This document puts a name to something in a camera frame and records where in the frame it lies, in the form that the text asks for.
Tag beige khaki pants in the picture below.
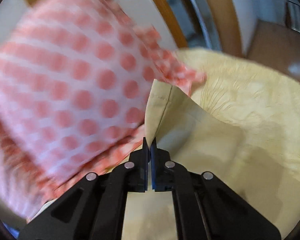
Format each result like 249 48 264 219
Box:
121 79 300 240

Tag pink polka dot pillow front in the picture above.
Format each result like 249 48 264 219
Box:
0 0 206 219

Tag cream patterned bedspread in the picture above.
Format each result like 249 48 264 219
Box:
177 48 300 181

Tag wooden headboard frame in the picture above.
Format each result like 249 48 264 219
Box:
153 0 243 57

